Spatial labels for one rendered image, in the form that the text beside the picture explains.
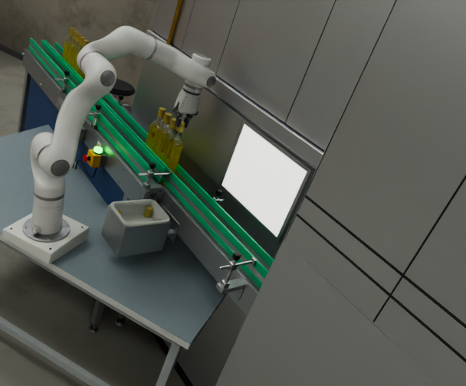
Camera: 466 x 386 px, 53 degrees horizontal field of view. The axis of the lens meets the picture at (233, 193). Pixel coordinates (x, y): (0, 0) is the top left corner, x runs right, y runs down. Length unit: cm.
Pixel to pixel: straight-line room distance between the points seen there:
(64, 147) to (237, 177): 72
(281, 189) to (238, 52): 65
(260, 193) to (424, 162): 95
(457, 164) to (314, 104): 81
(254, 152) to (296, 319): 81
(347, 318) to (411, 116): 54
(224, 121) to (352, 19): 71
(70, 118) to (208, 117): 65
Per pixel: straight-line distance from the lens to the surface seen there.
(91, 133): 262
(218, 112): 215
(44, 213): 206
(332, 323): 134
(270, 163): 190
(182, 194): 210
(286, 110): 189
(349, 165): 123
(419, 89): 115
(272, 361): 154
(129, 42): 185
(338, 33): 178
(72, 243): 215
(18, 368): 268
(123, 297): 200
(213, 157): 217
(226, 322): 228
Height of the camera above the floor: 208
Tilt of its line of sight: 26 degrees down
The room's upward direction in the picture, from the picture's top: 21 degrees clockwise
